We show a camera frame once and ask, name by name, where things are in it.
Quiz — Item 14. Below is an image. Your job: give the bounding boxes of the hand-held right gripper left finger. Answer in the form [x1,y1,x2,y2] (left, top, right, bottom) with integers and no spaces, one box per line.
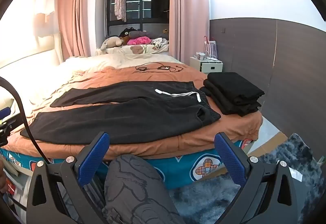
[27,132,110,224]

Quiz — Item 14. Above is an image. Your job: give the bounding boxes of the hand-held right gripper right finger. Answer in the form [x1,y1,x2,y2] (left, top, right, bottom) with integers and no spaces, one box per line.
[214,132,300,224]

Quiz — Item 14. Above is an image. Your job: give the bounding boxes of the black pants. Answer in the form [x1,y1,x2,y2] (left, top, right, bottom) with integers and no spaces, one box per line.
[199,86,260,117]
[207,72,265,106]
[203,79,262,112]
[20,81,221,144]

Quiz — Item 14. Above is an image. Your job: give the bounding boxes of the folded black pants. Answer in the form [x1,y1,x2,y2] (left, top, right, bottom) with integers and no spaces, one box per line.
[199,86,260,117]
[207,72,265,106]
[203,79,262,112]

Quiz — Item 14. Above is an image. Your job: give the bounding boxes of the flat cardboard sheet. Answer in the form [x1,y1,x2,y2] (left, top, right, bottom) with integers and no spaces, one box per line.
[247,130,289,161]

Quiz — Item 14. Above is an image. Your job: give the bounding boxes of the teal printed mattress sheet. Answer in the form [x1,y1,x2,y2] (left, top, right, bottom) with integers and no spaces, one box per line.
[0,137,255,187]

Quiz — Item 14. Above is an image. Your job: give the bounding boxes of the person's leg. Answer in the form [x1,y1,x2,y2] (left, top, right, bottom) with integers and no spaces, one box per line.
[104,155,186,224]

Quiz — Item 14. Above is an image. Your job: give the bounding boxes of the blue grey shaggy rug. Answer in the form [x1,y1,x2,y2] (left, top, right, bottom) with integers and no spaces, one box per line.
[167,133,322,224]

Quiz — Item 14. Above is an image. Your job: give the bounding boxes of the brown blanket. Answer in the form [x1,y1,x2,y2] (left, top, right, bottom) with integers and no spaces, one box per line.
[2,64,263,161]

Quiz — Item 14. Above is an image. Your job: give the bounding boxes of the white paper scrap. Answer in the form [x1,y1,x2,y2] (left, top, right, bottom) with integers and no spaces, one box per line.
[290,170,304,182]

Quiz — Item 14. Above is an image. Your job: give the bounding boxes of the white padded headboard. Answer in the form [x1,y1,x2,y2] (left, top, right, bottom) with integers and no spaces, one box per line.
[0,31,64,72]

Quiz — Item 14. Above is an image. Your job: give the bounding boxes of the white nightstand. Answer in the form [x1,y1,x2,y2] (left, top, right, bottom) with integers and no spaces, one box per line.
[189,57,224,75]

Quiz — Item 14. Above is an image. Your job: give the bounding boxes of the white power strip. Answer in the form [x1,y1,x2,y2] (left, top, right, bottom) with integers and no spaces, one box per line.
[194,52,222,63]

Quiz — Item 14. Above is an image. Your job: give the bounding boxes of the beige plush bear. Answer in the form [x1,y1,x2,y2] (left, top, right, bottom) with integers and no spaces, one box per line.
[100,36,125,52]

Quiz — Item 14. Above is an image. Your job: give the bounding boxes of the pink plush toy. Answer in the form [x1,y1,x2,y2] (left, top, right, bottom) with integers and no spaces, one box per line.
[127,37,151,46]

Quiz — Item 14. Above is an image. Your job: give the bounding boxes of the dark brown plush bear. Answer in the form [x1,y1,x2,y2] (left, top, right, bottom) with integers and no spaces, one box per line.
[119,27,136,39]

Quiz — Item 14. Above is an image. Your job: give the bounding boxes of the grey pillow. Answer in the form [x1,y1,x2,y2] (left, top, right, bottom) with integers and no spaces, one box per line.
[129,30,156,39]

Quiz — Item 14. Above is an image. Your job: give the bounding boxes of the black and white plush toy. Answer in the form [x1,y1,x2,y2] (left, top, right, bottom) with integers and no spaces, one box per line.
[150,38,170,48]

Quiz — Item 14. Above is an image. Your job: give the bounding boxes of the pink curtain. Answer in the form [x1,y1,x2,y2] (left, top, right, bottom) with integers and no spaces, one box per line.
[57,0,101,59]
[169,0,212,65]

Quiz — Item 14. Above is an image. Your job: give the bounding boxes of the floral hanging garment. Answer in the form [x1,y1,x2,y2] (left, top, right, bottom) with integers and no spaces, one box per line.
[113,0,127,22]

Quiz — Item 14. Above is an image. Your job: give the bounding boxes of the dark framed window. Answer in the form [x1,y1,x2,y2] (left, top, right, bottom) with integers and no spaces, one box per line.
[106,0,170,36]

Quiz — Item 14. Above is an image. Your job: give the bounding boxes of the thick black gripper cable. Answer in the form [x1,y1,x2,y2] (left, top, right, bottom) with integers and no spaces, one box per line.
[0,76,49,163]

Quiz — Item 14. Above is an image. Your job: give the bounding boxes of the black cable with adapter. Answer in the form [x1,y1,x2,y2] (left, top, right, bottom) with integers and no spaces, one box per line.
[135,62,163,72]
[158,63,183,73]

